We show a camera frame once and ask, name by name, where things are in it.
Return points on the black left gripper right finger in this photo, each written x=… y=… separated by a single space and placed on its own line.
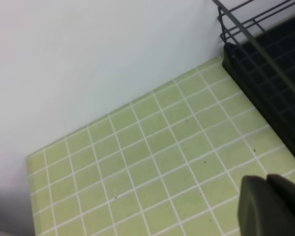
x=284 y=188

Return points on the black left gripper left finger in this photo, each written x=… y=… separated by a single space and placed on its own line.
x=261 y=212

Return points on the black drip tray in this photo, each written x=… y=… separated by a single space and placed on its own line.
x=272 y=97

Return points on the black wire dish rack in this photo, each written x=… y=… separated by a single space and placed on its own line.
x=259 y=48

